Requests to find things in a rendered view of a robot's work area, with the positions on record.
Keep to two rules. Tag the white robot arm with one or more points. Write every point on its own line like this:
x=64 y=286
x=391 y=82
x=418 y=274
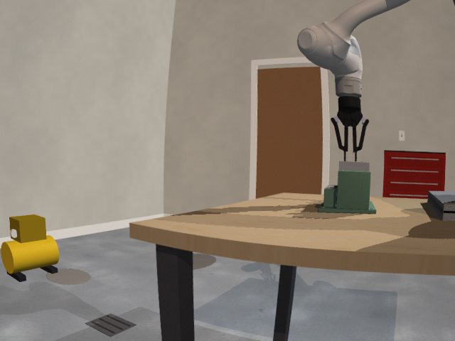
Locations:
x=330 y=45

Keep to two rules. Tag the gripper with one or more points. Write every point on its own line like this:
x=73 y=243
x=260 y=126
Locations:
x=349 y=112

